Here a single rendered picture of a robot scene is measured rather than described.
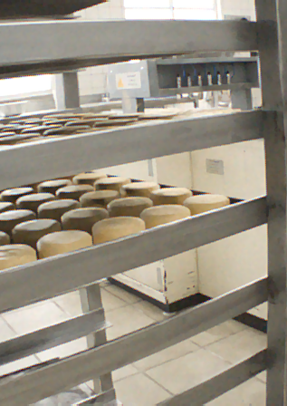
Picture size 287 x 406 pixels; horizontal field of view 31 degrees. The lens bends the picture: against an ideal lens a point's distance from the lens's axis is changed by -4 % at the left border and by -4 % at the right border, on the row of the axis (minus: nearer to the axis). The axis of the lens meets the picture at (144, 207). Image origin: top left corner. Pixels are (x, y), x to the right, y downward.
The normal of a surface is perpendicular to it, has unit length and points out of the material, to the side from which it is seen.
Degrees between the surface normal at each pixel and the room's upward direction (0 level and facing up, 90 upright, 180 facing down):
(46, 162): 90
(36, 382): 90
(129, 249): 90
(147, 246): 90
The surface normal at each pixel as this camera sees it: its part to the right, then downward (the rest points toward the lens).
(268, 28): -0.81, 0.21
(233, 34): 0.59, 0.15
